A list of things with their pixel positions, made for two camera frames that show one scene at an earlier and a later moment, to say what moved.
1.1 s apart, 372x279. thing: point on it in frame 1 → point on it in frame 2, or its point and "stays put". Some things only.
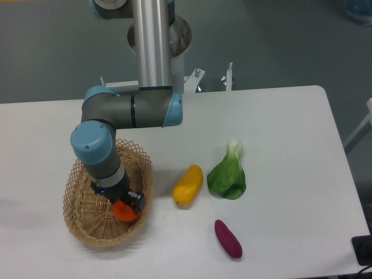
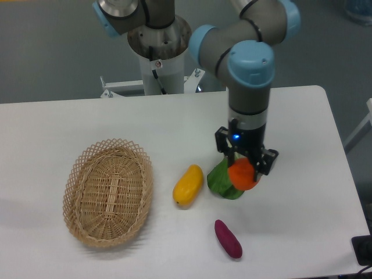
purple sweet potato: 228,239 stays put
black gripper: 114,192 → 249,142
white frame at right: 364,127 stays put
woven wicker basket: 90,218 stays put
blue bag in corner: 361,10 stays put
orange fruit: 124,212 → 242,175
